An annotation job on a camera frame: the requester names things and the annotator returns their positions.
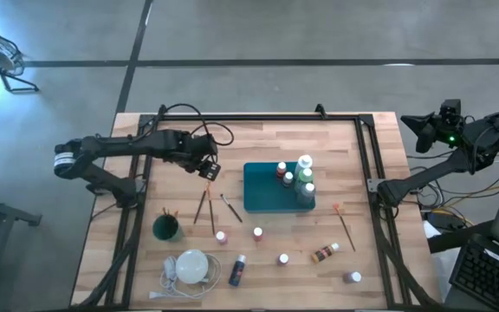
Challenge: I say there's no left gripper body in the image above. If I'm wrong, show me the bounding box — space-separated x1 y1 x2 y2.
174 140 211 172

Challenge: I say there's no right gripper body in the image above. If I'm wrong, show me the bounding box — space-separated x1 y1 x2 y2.
434 113 470 146

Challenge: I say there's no paintbrush with orange tip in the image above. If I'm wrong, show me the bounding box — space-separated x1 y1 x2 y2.
193 180 213 225
332 203 357 252

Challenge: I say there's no large white paint bottle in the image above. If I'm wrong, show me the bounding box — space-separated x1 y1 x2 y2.
293 154 314 179

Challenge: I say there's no large green paint bottle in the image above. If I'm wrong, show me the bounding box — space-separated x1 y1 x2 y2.
295 167 315 192

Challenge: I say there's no small blue paint bottle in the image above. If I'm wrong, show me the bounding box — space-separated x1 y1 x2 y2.
228 253 248 288

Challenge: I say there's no small yellow ochre paint bottle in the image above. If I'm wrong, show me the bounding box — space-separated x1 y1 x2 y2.
311 242 341 264

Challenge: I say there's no teal plastic bin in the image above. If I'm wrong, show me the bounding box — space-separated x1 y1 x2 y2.
242 160 316 214

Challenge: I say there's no green plastic cup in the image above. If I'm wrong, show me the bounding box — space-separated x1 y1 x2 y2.
152 213 185 243

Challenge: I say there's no metal bowl with tool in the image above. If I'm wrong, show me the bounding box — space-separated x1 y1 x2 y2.
175 249 210 285

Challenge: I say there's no black keyboard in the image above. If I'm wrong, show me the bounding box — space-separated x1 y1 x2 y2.
448 239 499 312

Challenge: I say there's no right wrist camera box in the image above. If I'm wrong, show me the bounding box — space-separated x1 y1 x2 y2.
438 98 463 120

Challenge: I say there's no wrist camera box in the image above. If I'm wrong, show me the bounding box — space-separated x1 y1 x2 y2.
438 98 463 120
195 133 219 156

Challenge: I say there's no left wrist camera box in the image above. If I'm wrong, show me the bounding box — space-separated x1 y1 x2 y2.
195 133 219 156

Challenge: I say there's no black aluminium table frame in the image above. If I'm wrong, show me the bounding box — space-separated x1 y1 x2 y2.
75 113 439 312

